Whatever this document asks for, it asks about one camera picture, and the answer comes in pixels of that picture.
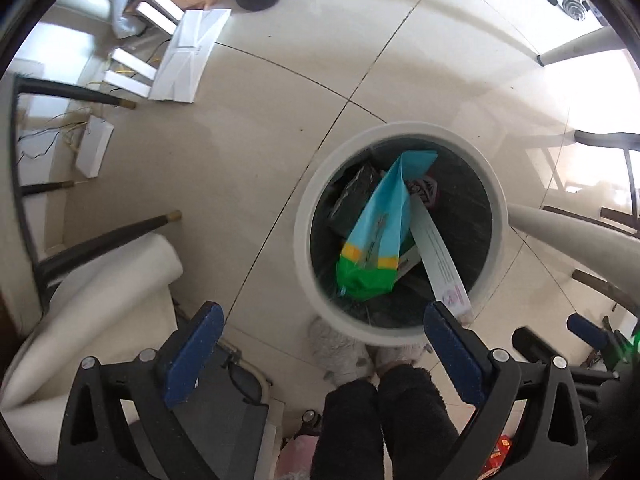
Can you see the large white flat carton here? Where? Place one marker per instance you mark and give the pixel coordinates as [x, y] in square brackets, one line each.
[187, 55]

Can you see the long white box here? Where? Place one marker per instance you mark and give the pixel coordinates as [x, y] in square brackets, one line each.
[440, 255]

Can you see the black plastic pouch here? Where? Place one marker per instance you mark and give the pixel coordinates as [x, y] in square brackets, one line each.
[355, 195]

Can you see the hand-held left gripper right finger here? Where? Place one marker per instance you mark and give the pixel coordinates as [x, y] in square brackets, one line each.
[452, 355]

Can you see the pink cloth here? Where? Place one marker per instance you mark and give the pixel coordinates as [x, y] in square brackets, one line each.
[295, 457]

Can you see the black fleece pants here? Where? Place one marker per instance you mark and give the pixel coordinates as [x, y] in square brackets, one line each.
[390, 425]

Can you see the teal green snack bag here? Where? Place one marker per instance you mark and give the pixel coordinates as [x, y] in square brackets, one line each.
[380, 230]

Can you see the grey flat case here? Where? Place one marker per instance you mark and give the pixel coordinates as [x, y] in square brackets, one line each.
[225, 435]

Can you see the white trash bin black liner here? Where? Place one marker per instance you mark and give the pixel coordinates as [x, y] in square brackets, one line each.
[310, 200]

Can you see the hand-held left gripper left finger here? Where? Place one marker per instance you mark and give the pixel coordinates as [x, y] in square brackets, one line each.
[192, 355]

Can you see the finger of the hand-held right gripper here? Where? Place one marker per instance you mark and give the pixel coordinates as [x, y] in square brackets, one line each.
[587, 329]
[540, 345]

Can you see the small white box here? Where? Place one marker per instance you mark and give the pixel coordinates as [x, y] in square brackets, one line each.
[127, 72]
[160, 5]
[95, 146]

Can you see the wood edged table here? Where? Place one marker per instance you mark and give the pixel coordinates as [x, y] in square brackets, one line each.
[550, 230]

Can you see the black eyeglasses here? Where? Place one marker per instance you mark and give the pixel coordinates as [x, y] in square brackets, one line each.
[245, 380]

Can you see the orange printed carton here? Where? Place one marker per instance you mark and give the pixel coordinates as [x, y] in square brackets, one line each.
[500, 452]

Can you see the grey fluffy slipper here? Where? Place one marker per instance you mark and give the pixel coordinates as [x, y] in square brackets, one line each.
[402, 355]
[340, 355]

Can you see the chair with brass tipped legs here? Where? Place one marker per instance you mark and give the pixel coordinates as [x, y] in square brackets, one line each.
[90, 247]

